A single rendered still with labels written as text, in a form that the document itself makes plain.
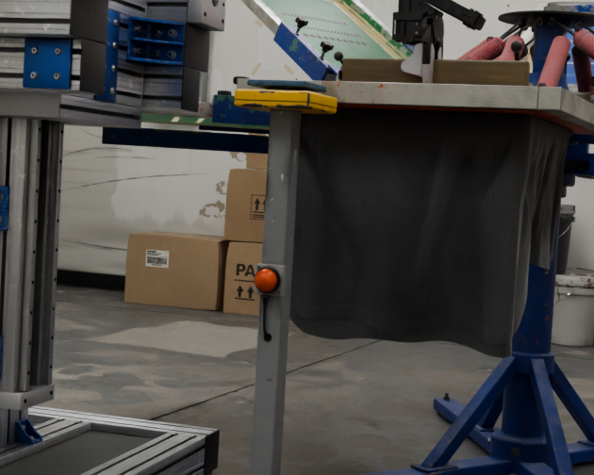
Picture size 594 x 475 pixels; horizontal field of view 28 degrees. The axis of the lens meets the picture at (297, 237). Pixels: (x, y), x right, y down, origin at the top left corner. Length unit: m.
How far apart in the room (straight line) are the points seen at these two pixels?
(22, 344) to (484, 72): 1.03
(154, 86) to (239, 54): 4.91
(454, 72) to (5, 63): 0.81
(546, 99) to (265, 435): 0.72
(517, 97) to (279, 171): 0.41
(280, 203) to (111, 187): 5.90
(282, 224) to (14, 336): 0.70
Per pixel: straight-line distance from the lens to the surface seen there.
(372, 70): 2.28
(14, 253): 2.37
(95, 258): 7.86
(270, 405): 1.94
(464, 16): 2.23
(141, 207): 7.67
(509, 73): 2.21
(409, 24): 2.25
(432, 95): 2.03
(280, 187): 1.91
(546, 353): 3.45
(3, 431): 2.54
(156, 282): 7.08
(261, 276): 1.88
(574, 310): 6.43
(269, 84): 1.89
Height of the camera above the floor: 0.82
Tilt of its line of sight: 3 degrees down
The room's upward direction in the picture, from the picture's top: 3 degrees clockwise
